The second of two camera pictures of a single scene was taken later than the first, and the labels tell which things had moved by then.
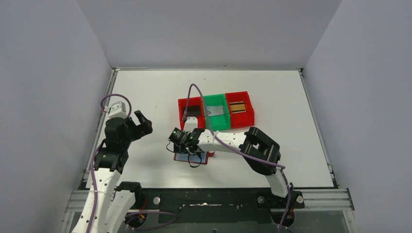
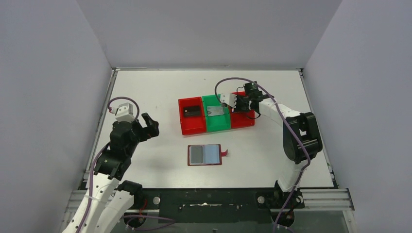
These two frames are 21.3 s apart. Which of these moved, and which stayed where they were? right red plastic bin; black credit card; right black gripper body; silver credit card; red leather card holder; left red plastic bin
Moved: right black gripper body; red leather card holder
Stayed: left red plastic bin; right red plastic bin; black credit card; silver credit card
